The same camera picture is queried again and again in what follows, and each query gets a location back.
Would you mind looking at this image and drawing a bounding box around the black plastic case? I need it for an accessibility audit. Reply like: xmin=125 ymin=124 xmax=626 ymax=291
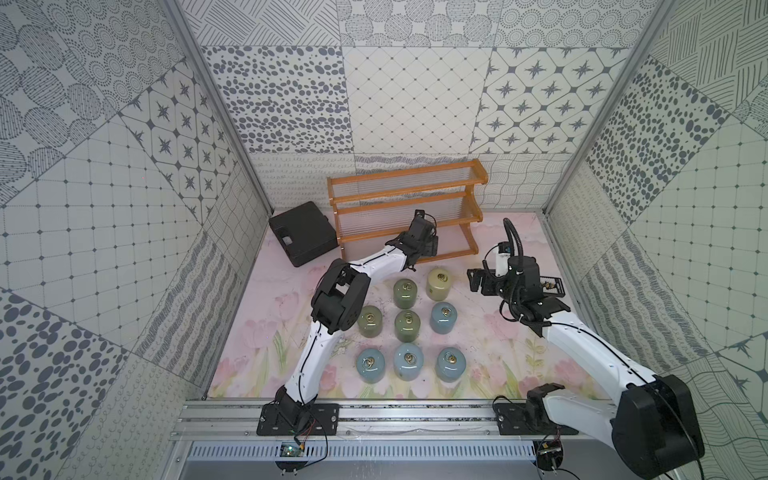
xmin=269 ymin=201 xmax=338 ymax=267

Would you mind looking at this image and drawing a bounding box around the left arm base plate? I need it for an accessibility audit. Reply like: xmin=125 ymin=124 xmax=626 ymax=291
xmin=257 ymin=402 xmax=340 ymax=436

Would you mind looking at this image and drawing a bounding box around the blue canister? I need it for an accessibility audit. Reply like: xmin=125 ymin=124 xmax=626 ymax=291
xmin=394 ymin=343 xmax=424 ymax=381
xmin=430 ymin=302 xmax=458 ymax=335
xmin=355 ymin=348 xmax=386 ymax=384
xmin=435 ymin=347 xmax=467 ymax=383

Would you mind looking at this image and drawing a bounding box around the green canister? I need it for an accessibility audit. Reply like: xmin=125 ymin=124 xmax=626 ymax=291
xmin=357 ymin=305 xmax=383 ymax=338
xmin=393 ymin=278 xmax=418 ymax=310
xmin=394 ymin=310 xmax=421 ymax=343

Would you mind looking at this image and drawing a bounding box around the wooden three-tier shelf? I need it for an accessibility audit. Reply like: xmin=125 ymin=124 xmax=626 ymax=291
xmin=327 ymin=159 xmax=489 ymax=261

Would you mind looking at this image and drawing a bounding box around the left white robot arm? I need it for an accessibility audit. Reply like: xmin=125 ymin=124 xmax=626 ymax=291
xmin=274 ymin=209 xmax=439 ymax=432

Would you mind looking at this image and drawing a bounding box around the aluminium mounting rail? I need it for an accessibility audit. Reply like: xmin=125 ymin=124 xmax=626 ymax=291
xmin=171 ymin=399 xmax=544 ymax=441

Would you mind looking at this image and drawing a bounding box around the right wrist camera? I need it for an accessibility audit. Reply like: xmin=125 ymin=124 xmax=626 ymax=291
xmin=495 ymin=218 xmax=524 ymax=278

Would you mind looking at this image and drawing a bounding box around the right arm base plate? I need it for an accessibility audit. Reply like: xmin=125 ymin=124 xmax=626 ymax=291
xmin=492 ymin=401 xmax=579 ymax=437

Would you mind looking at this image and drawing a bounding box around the black terminal board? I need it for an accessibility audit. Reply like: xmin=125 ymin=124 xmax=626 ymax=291
xmin=538 ymin=276 xmax=566 ymax=298

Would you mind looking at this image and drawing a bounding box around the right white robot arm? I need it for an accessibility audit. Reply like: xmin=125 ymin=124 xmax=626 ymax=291
xmin=467 ymin=253 xmax=705 ymax=479

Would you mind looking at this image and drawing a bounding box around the floral pink table mat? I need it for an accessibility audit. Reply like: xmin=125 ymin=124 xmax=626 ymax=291
xmin=208 ymin=213 xmax=602 ymax=400

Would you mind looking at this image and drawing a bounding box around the pale yellow canister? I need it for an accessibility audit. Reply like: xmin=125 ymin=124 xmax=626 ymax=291
xmin=426 ymin=267 xmax=453 ymax=302

